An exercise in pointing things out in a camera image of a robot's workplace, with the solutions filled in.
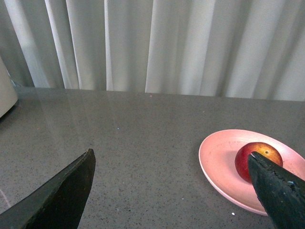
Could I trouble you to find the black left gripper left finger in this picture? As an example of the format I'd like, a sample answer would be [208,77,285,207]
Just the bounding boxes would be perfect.
[0,149,96,229]

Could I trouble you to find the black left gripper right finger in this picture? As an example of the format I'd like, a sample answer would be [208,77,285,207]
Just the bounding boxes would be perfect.
[247,152,305,229]

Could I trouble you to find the red apple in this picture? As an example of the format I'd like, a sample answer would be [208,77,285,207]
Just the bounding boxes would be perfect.
[234,142,283,184]

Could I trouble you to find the pink plate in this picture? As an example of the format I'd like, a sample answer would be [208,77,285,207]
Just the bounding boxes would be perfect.
[199,129,305,216]

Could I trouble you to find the white appliance at left edge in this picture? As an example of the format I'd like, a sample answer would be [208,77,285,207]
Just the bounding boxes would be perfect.
[0,58,18,117]

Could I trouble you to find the white curtain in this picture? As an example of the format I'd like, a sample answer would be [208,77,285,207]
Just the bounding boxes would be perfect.
[0,0,305,101]

